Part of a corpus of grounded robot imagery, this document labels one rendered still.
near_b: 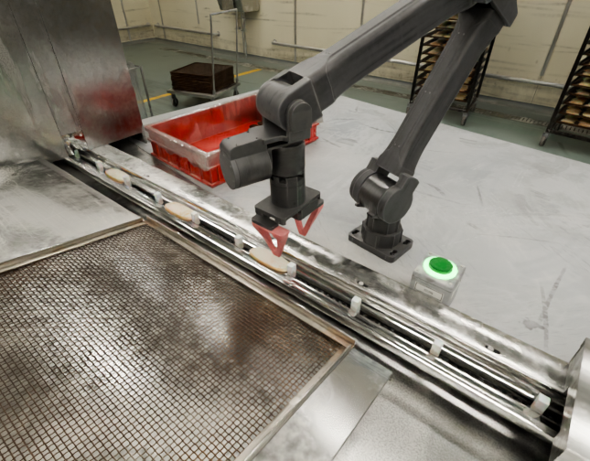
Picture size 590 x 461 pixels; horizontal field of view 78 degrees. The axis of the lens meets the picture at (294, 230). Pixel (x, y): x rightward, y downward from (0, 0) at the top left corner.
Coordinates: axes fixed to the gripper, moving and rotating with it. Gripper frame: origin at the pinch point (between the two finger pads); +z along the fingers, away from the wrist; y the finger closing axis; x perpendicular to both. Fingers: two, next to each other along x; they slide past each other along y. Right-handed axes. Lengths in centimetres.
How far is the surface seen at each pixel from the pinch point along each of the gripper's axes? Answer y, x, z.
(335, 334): 10.4, 16.7, 2.5
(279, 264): 1.3, -1.8, 5.8
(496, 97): -437, -52, 96
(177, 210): 1.7, -32.3, 5.4
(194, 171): -15, -47, 7
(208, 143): -34, -64, 10
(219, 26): -438, -513, 58
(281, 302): 10.5, 6.6, 2.4
